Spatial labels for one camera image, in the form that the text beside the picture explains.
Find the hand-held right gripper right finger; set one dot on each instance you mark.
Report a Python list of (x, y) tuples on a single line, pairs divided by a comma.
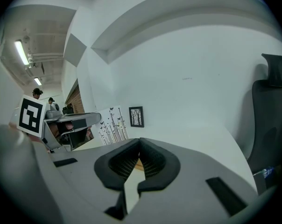
[(190, 195)]

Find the clear water bottle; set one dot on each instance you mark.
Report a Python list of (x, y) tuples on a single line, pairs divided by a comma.
[(268, 172)]

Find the fluorescent ceiling light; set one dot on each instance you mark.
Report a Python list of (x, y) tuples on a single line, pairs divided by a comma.
[(37, 81), (22, 52)]

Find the white table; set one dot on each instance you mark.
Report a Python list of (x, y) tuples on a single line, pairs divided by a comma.
[(190, 139)]

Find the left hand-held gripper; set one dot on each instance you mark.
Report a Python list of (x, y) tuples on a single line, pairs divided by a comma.
[(31, 115)]

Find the black picture frame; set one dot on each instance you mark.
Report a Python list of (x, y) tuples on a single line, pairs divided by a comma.
[(136, 116)]

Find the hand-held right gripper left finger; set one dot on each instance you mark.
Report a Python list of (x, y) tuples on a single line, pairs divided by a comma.
[(85, 183)]

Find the black mesh office chair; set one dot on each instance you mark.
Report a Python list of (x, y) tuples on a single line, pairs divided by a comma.
[(68, 108), (269, 125)]

